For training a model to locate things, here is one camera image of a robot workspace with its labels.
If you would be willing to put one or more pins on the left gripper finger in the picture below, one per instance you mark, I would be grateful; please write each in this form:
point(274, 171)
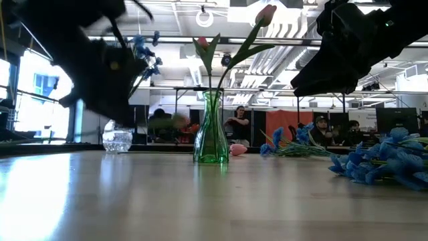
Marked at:
point(130, 100)
point(107, 103)

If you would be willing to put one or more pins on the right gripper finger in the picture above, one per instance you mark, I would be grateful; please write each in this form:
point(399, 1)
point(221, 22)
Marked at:
point(314, 72)
point(334, 83)

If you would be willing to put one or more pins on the clear glass vase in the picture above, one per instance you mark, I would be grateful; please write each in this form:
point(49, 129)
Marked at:
point(117, 142)

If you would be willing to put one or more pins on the green glass vase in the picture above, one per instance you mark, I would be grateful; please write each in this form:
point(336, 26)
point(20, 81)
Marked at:
point(210, 144)

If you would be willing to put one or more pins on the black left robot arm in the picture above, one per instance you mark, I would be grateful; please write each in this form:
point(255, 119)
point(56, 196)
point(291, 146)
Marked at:
point(67, 13)

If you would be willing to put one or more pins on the red background flowers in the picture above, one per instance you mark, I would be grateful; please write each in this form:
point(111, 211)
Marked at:
point(194, 128)

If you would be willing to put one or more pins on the black track spotlight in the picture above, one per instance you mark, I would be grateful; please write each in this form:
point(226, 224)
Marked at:
point(371, 86)

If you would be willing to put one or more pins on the person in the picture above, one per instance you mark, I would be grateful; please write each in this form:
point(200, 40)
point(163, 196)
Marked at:
point(322, 132)
point(239, 125)
point(160, 134)
point(354, 132)

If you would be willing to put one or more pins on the orange partition screen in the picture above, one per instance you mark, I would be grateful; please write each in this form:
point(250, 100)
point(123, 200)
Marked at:
point(284, 124)

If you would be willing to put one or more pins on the black office monitor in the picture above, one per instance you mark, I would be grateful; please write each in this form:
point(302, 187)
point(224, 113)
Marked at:
point(398, 118)

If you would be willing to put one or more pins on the white ceiling light strip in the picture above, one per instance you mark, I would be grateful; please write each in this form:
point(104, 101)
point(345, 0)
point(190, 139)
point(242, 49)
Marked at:
point(174, 39)

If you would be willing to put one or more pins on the black ceiling spotlight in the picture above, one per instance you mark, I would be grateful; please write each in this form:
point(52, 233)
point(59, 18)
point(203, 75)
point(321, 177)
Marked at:
point(226, 60)

